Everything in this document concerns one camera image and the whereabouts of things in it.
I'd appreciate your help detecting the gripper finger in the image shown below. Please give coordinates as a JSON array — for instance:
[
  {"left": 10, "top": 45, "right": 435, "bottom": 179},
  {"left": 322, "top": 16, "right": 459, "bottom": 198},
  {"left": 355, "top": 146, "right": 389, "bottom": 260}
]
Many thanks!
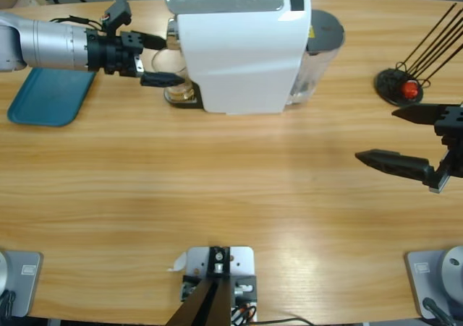
[
  {"left": 391, "top": 103, "right": 452, "bottom": 126},
  {"left": 140, "top": 71, "right": 185, "bottom": 88},
  {"left": 139, "top": 32, "right": 169, "bottom": 51},
  {"left": 354, "top": 149, "right": 436, "bottom": 187}
]

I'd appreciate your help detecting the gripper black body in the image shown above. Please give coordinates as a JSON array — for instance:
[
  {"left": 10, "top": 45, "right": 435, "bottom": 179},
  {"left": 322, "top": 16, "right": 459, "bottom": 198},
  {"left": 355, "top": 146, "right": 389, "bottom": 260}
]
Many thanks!
[
  {"left": 428, "top": 104, "right": 463, "bottom": 194},
  {"left": 85, "top": 29, "right": 146, "bottom": 79}
]

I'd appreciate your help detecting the clear drinking glass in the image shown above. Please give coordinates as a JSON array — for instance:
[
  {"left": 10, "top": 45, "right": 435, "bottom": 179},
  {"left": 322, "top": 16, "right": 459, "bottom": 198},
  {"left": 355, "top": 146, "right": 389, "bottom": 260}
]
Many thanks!
[{"left": 150, "top": 48, "right": 196, "bottom": 103}]

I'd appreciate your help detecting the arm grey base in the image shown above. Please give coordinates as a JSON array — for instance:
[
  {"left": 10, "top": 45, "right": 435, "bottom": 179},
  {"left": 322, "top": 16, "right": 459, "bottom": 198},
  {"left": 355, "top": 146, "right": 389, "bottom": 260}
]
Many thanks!
[
  {"left": 404, "top": 245, "right": 463, "bottom": 320},
  {"left": 0, "top": 250, "right": 43, "bottom": 318}
]

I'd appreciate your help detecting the red coffee capsule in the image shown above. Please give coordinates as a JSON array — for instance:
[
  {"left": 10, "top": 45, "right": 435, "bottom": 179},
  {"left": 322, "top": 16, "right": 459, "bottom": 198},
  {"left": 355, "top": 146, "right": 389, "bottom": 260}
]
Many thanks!
[{"left": 402, "top": 80, "right": 421, "bottom": 99}]

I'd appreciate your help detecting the white coffee machine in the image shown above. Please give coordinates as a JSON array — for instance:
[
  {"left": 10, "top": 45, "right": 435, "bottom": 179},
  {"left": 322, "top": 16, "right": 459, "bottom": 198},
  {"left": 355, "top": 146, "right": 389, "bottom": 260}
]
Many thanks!
[{"left": 164, "top": 0, "right": 313, "bottom": 116}]

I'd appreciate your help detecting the metal drip tray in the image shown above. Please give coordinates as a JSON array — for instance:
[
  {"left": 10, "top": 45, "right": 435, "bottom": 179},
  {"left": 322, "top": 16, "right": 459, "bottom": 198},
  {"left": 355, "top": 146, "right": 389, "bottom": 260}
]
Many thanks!
[{"left": 164, "top": 82, "right": 203, "bottom": 109}]

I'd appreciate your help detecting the black capsule holder with rods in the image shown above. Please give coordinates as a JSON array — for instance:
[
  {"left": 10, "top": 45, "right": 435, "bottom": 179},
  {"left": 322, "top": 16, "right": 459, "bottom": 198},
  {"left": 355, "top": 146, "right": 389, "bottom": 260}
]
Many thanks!
[{"left": 374, "top": 2, "right": 463, "bottom": 108}]

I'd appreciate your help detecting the teal plastic tray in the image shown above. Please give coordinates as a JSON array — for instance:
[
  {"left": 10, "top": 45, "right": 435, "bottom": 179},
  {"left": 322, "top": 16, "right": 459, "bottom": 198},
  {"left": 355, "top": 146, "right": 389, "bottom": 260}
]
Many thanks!
[{"left": 7, "top": 67, "right": 98, "bottom": 128}]

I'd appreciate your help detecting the clear water tank black lid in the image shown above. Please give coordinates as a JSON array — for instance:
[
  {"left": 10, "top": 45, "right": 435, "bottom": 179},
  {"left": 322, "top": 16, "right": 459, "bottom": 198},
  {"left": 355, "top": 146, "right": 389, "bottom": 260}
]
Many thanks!
[{"left": 285, "top": 9, "right": 347, "bottom": 106}]

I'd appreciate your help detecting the white tape tab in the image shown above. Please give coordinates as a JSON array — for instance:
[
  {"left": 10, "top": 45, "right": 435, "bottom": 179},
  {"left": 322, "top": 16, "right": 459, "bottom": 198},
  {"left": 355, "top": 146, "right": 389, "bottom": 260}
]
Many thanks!
[{"left": 166, "top": 252, "right": 188, "bottom": 273}]

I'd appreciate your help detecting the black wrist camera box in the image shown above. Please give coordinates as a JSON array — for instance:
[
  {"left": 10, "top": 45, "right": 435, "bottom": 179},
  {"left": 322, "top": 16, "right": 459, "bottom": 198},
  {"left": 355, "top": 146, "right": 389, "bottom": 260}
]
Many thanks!
[{"left": 103, "top": 0, "right": 132, "bottom": 35}]

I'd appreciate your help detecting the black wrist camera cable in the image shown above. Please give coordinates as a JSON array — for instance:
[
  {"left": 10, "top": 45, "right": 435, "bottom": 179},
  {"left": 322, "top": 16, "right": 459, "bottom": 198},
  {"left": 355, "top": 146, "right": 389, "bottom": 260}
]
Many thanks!
[{"left": 48, "top": 14, "right": 109, "bottom": 31}]

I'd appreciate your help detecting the black base cable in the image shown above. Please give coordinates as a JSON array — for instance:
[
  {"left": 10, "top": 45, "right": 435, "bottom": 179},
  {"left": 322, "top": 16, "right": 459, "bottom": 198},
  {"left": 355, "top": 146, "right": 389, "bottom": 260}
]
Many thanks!
[
  {"left": 422, "top": 296, "right": 454, "bottom": 326},
  {"left": 0, "top": 290, "right": 17, "bottom": 319}
]

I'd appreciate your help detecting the white mount plate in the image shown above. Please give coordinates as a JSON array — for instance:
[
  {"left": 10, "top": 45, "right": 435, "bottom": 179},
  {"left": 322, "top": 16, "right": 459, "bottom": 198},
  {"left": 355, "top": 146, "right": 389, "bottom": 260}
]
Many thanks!
[{"left": 186, "top": 246, "right": 255, "bottom": 323}]

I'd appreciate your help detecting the thin black cable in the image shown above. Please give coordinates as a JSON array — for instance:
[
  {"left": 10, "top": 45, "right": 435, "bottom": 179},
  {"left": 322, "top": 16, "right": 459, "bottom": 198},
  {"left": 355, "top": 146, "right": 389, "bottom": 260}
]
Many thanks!
[{"left": 257, "top": 316, "right": 316, "bottom": 326}]

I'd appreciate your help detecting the coloured wire bundle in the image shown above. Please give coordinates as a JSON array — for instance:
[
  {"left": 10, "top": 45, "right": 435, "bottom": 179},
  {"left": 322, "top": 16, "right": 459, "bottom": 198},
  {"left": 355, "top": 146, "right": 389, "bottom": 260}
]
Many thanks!
[{"left": 231, "top": 302, "right": 258, "bottom": 323}]

